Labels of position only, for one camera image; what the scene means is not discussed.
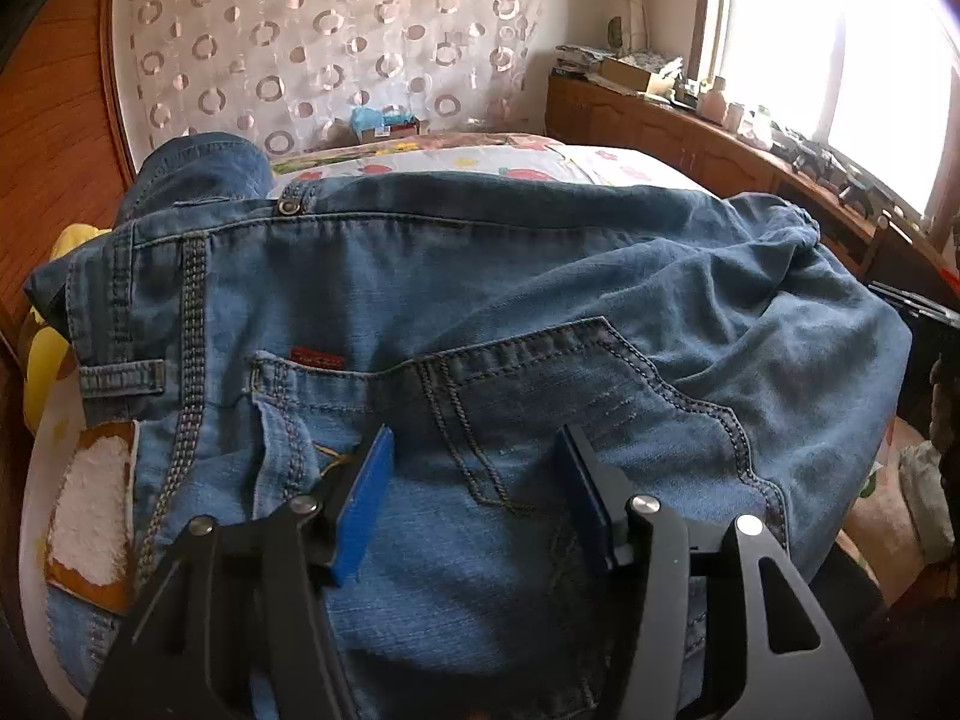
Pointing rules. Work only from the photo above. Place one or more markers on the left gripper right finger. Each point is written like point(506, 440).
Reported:
point(705, 620)

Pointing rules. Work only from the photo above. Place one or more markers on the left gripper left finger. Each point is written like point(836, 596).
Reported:
point(234, 616)

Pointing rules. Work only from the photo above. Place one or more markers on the blue denim jeans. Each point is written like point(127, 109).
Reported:
point(713, 350)

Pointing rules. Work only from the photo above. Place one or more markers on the floral bed sheet mattress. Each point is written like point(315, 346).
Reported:
point(515, 156)

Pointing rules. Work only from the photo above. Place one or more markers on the pink bottle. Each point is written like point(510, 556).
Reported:
point(712, 102)

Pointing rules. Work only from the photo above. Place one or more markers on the yellow plush toy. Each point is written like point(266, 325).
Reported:
point(44, 348)

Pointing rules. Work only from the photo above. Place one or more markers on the wooden sideboard cabinet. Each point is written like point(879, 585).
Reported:
point(582, 113)

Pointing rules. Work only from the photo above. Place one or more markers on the cardboard box on cabinet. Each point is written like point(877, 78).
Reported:
point(638, 80)

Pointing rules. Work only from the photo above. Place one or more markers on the circle patterned curtain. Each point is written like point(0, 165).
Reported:
point(290, 74)

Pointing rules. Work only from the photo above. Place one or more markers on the window frame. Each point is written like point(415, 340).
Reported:
point(873, 81)

